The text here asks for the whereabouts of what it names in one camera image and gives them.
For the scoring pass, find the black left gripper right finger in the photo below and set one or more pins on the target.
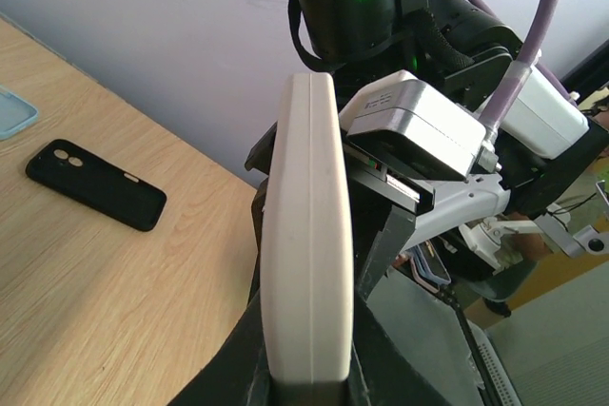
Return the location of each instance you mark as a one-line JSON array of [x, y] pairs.
[[379, 374]]

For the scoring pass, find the light blue phone case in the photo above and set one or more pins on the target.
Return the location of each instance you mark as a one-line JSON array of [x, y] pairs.
[[16, 114]]

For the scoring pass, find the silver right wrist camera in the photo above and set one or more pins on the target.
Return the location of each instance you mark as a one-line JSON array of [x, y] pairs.
[[410, 126]]

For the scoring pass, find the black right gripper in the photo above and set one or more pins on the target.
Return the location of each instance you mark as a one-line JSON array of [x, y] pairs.
[[383, 217]]

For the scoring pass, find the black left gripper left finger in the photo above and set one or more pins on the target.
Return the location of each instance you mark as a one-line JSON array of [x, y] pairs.
[[238, 374]]

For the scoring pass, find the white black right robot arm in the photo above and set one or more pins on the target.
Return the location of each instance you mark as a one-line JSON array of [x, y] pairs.
[[536, 143]]

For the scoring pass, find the white phone face down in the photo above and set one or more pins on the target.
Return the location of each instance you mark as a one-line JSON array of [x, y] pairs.
[[306, 260]]

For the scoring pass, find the seated man in background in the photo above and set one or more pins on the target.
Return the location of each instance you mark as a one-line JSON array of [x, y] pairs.
[[530, 249]]

